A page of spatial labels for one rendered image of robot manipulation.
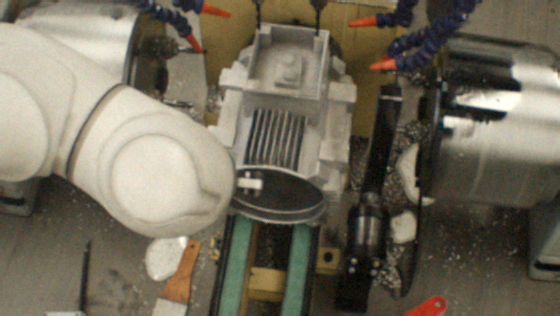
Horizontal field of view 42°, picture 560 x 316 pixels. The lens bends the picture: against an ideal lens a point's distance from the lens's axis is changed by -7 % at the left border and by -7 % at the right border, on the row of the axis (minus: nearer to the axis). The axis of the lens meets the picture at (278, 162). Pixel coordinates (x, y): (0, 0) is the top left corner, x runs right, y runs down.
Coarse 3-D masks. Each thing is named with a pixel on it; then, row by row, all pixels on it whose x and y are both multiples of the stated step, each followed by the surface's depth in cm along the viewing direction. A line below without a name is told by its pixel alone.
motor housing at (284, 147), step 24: (240, 96) 112; (240, 120) 109; (264, 120) 105; (288, 120) 106; (336, 120) 110; (240, 144) 106; (264, 144) 104; (288, 144) 103; (312, 144) 106; (240, 168) 104; (264, 168) 103; (288, 168) 103; (264, 192) 118; (288, 192) 118; (312, 192) 115; (336, 192) 106; (264, 216) 116; (288, 216) 116; (312, 216) 113
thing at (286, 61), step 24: (264, 24) 108; (264, 48) 110; (288, 48) 110; (312, 48) 110; (264, 72) 108; (288, 72) 105; (312, 72) 108; (264, 96) 103; (288, 96) 102; (312, 96) 102; (312, 120) 106
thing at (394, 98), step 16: (384, 96) 89; (400, 96) 89; (384, 112) 91; (400, 112) 91; (384, 128) 94; (368, 144) 100; (384, 144) 97; (368, 160) 101; (384, 160) 100; (368, 176) 104; (384, 176) 104; (368, 192) 108
